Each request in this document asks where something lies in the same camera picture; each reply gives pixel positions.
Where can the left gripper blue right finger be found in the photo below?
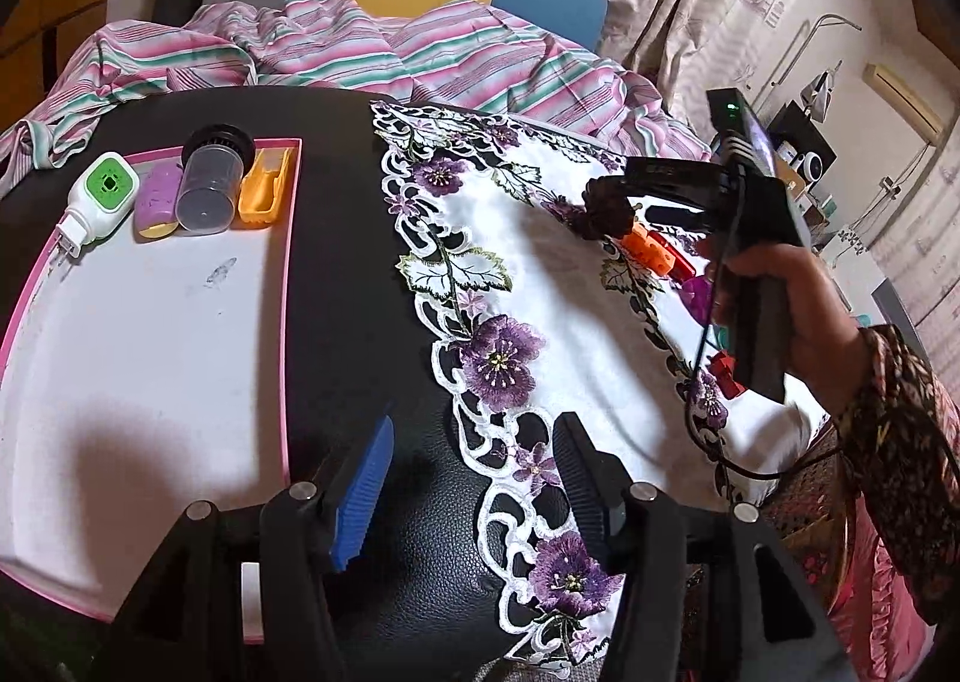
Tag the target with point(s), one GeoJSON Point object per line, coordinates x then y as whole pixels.
{"type": "Point", "coordinates": [595, 484]}

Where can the person's right hand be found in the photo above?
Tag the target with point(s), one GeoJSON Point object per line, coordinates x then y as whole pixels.
{"type": "Point", "coordinates": [828, 352]}

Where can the pink green striped cloth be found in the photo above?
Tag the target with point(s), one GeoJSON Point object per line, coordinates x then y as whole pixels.
{"type": "Point", "coordinates": [463, 53]}

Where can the pink-rimmed white tray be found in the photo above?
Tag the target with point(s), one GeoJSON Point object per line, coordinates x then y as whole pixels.
{"type": "Point", "coordinates": [136, 379]}

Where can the magenta plastic cup mould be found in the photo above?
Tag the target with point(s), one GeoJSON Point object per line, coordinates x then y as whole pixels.
{"type": "Point", "coordinates": [698, 295]}

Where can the patterned sleeve forearm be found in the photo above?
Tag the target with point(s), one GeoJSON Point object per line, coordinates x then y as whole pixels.
{"type": "Point", "coordinates": [899, 439]}

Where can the red plastic block toy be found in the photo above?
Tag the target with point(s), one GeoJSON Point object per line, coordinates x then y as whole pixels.
{"type": "Point", "coordinates": [723, 368]}

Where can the grey jar with black lid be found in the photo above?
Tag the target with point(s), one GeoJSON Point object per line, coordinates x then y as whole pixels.
{"type": "Point", "coordinates": [214, 161]}

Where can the brown hair brush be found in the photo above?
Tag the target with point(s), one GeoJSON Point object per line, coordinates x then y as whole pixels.
{"type": "Point", "coordinates": [607, 209]}

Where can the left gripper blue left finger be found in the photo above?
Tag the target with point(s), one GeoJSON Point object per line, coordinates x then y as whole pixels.
{"type": "Point", "coordinates": [360, 481]}

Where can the orange cube blocks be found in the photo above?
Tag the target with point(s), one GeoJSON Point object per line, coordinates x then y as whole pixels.
{"type": "Point", "coordinates": [649, 253]}

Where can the white floral embroidered cloth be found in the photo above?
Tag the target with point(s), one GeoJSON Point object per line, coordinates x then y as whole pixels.
{"type": "Point", "coordinates": [529, 321]}

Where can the white green plug device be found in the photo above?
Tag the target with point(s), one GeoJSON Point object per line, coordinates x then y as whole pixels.
{"type": "Point", "coordinates": [97, 203]}

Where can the orange plastic slide toy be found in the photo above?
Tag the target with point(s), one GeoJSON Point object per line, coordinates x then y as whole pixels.
{"type": "Point", "coordinates": [262, 188]}

